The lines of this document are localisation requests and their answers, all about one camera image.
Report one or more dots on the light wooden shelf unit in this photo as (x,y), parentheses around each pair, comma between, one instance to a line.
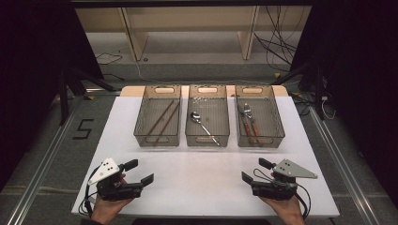
(187,22)

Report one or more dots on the person's left hand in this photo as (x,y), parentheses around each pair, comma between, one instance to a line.
(106,211)

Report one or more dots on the black curtain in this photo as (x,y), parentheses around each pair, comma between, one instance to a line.
(34,78)
(359,78)

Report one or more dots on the aluminium floor rail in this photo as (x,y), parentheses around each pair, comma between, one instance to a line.
(40,168)
(344,168)

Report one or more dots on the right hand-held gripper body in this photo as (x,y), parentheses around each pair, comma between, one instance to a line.
(292,170)

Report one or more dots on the clear grey plastic bin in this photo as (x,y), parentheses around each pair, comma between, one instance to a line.
(272,118)
(158,122)
(216,115)

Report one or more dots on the metal spoon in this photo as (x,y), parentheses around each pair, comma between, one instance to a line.
(195,117)

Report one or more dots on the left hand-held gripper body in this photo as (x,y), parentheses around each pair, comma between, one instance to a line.
(107,170)

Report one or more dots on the black tripod stand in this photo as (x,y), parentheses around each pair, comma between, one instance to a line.
(67,90)
(317,90)

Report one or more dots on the white table sheet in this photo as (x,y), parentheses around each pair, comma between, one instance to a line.
(194,181)

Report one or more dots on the person's right hand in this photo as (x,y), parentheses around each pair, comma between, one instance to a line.
(287,212)

